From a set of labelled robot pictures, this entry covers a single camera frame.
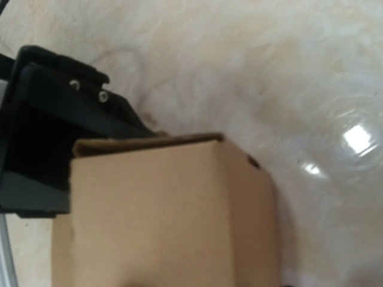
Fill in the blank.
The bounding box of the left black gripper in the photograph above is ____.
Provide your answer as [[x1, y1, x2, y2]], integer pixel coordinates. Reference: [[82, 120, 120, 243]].
[[1, 45, 154, 218]]

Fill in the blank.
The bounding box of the brown cardboard box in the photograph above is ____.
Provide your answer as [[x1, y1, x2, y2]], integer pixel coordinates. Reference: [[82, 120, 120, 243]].
[[51, 134, 281, 286]]

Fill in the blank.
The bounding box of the front aluminium rail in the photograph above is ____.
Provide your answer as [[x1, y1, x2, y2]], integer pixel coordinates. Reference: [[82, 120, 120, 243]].
[[0, 214, 18, 287]]

